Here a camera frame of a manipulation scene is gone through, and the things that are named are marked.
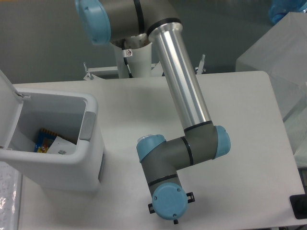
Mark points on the clear plastic water bottle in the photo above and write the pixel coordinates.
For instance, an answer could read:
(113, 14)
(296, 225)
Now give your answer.
(146, 136)

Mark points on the white plastic wrapper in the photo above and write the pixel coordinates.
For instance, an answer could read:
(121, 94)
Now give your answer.
(62, 147)

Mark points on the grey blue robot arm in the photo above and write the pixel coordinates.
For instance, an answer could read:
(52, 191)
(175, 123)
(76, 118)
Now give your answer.
(108, 21)

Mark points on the white trash can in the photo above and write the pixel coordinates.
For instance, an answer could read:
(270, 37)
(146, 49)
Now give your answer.
(73, 116)

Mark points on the black device at edge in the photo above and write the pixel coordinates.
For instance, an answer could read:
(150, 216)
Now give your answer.
(299, 206)

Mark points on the blue orange snack packet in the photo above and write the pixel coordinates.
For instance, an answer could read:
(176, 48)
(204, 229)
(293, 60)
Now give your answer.
(44, 140)

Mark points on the translucent plastic box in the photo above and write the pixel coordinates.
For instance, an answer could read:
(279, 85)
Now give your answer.
(282, 54)

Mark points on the blue water jug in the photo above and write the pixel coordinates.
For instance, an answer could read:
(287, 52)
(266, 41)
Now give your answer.
(279, 8)

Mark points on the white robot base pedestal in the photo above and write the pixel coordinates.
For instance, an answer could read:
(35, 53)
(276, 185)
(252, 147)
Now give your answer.
(131, 63)

